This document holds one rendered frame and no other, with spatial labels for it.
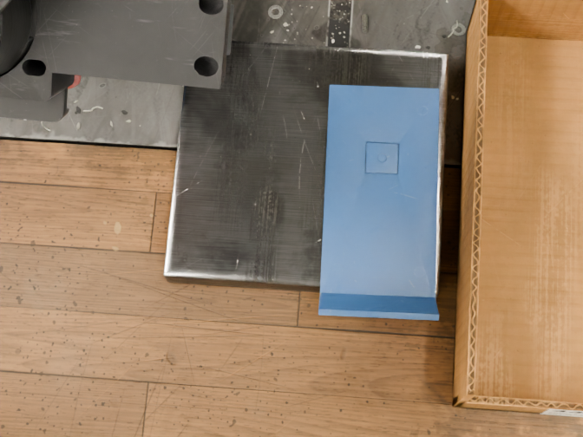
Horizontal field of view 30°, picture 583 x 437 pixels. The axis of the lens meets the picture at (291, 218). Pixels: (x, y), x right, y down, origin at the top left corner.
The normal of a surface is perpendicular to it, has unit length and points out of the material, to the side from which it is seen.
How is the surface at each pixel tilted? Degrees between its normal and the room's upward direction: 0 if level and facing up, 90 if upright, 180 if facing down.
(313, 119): 0
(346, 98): 0
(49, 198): 0
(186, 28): 29
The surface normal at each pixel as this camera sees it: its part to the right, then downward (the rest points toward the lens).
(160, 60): 0.00, 0.25
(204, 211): -0.03, -0.25
